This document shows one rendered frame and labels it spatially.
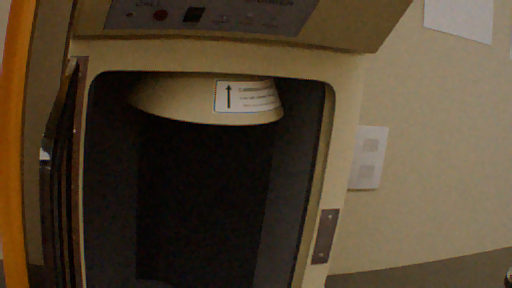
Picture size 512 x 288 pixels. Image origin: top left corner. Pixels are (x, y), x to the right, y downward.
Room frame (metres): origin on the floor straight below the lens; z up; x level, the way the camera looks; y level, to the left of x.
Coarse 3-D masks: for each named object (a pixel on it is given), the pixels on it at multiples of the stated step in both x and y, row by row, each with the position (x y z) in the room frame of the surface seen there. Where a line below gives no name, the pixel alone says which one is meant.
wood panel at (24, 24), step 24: (24, 0) 0.54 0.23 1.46; (24, 24) 0.54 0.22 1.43; (24, 48) 0.55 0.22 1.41; (24, 72) 0.55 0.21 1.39; (0, 96) 0.54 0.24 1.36; (24, 96) 0.69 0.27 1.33; (0, 120) 0.54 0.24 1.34; (24, 120) 0.86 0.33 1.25; (0, 144) 0.54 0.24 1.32; (0, 168) 0.54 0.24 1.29; (0, 192) 0.54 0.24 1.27; (0, 216) 0.54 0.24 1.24; (24, 216) 0.88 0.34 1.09; (24, 240) 0.63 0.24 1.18; (24, 264) 0.55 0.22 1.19
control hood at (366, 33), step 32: (96, 0) 0.59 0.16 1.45; (320, 0) 0.65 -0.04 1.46; (352, 0) 0.66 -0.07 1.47; (384, 0) 0.66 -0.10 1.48; (96, 32) 0.63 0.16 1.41; (128, 32) 0.64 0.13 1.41; (160, 32) 0.66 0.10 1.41; (192, 32) 0.67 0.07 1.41; (224, 32) 0.67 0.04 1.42; (320, 32) 0.70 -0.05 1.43; (352, 32) 0.70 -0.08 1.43; (384, 32) 0.71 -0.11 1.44
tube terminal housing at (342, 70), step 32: (64, 64) 0.70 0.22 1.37; (96, 64) 0.66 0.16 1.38; (128, 64) 0.67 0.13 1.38; (160, 64) 0.69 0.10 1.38; (192, 64) 0.70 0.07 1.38; (224, 64) 0.71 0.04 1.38; (256, 64) 0.72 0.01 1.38; (288, 64) 0.73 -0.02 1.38; (320, 64) 0.74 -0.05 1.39; (352, 64) 0.76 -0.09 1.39; (352, 96) 0.76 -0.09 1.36; (352, 128) 0.76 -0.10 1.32; (320, 160) 0.78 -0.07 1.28; (320, 192) 0.78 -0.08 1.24
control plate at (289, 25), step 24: (120, 0) 0.60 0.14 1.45; (144, 0) 0.61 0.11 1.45; (168, 0) 0.62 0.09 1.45; (192, 0) 0.63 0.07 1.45; (216, 0) 0.63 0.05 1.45; (240, 0) 0.64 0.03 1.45; (264, 0) 0.64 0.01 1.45; (288, 0) 0.65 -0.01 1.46; (312, 0) 0.65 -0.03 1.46; (120, 24) 0.63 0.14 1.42; (144, 24) 0.64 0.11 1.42; (168, 24) 0.65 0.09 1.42; (192, 24) 0.65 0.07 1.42; (216, 24) 0.66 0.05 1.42; (240, 24) 0.67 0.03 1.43; (264, 24) 0.67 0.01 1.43; (288, 24) 0.68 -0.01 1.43
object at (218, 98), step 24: (144, 72) 0.77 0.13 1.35; (168, 72) 0.74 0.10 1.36; (192, 72) 0.74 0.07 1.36; (144, 96) 0.75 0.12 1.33; (168, 96) 0.73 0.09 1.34; (192, 96) 0.73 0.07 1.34; (216, 96) 0.73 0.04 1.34; (240, 96) 0.74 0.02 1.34; (264, 96) 0.76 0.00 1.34; (192, 120) 0.72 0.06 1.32; (216, 120) 0.72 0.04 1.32; (240, 120) 0.73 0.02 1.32; (264, 120) 0.75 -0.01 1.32
